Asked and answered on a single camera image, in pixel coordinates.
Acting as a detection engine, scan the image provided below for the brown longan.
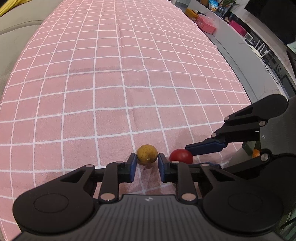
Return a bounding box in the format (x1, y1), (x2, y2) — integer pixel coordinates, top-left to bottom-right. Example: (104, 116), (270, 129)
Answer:
(136, 144), (158, 166)

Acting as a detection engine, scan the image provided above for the red cherry tomato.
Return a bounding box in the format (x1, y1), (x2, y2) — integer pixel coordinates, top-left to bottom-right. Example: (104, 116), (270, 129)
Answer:
(169, 149), (193, 165)

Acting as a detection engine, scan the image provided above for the small orange mandarin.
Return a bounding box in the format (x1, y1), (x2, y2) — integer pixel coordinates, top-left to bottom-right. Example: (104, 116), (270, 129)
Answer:
(252, 149), (260, 158)

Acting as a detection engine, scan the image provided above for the pink checkered tablecloth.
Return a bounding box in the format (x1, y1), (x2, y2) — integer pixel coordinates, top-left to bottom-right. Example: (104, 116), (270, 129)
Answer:
(1, 1), (250, 240)

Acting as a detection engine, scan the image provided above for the pink tissue box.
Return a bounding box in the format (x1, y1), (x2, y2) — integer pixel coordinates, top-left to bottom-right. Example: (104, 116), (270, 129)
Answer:
(196, 14), (217, 34)

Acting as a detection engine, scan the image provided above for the orange box on counter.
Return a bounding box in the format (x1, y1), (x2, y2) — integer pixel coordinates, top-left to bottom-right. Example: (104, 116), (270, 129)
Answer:
(185, 8), (199, 22)

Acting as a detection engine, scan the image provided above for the grey sofa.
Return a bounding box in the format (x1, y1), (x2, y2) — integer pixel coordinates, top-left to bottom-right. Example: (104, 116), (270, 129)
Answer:
(0, 0), (62, 93)

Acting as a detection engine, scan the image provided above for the yellow cloth on sofa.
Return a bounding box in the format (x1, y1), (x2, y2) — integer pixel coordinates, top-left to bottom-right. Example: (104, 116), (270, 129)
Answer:
(0, 0), (30, 16)

